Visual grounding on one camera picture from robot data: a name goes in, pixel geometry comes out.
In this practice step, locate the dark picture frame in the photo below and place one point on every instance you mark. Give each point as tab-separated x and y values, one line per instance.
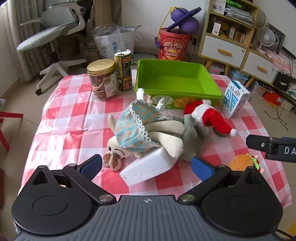
278	38

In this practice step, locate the black yellow drink can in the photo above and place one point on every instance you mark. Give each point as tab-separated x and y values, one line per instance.
123	69

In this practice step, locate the cookie jar with gold lid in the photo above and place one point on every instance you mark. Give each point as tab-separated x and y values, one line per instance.
101	76

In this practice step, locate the red white checkered tablecloth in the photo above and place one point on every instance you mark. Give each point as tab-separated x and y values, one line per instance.
69	111

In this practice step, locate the white radiator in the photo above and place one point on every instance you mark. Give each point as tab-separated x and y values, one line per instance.
11	46

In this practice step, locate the burger plush toy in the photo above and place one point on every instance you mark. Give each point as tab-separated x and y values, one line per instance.
240	162

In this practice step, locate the white sponge block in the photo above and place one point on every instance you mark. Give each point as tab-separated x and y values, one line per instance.
145	169

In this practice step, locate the clear plastic storage box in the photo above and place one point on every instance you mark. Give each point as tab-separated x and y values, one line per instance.
216	68
238	75

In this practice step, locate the pink printed cloth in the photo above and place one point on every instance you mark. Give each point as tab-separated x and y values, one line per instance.
282	60

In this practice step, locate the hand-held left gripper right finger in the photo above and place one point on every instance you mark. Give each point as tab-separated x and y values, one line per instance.
202	168

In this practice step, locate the black power adapter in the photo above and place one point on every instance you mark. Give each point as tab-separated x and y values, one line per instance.
194	41

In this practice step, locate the santa plush toy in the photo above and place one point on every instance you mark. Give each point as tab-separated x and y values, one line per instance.
211	118

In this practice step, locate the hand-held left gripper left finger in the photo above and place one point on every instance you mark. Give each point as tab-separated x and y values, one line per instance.
90	168

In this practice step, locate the wooden shelf cabinet white drawers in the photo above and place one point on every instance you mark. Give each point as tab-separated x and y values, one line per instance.
222	49

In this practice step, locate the green plastic tray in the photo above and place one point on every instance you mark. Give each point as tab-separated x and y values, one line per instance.
171	78

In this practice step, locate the white blue milk carton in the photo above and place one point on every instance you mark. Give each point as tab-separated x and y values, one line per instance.
235	99

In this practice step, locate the red snack bucket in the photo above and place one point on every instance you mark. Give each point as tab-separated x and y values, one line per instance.
173	46

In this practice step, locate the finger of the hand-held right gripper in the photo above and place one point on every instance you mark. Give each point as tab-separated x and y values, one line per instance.
254	141

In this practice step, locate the white grey office chair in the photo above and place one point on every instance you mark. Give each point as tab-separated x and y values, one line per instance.
46	34

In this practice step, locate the white desk fan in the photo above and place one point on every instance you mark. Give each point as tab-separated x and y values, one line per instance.
266	37

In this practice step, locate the cream rabbit plush with bonnet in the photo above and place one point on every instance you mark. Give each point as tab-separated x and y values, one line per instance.
126	129

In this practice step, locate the red stool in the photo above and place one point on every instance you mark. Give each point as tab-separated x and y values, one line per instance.
11	115

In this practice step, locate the white paper shopping bag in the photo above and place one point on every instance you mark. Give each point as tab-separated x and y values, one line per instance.
108	39

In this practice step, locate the small white box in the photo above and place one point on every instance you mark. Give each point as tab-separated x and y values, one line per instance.
216	27

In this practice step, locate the stack of magazines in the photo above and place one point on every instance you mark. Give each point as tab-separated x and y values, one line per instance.
239	14

